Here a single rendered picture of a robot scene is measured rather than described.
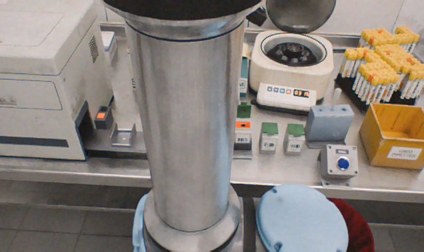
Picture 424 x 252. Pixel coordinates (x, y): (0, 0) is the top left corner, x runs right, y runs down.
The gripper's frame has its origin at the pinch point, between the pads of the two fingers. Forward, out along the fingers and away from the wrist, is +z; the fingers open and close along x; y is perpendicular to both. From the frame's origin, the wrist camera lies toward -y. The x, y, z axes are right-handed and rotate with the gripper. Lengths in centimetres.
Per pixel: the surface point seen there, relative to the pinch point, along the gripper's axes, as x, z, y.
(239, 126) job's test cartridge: 5.7, 14.3, -5.2
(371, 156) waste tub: 8.5, 19.8, -38.5
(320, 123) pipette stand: 2.9, 14.5, -25.7
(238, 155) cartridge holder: 9.4, 20.7, -5.5
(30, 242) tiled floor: -12, 110, 85
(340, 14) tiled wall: -50, 10, -41
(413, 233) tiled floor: -26, 110, -99
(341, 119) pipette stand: 2.3, 13.6, -30.9
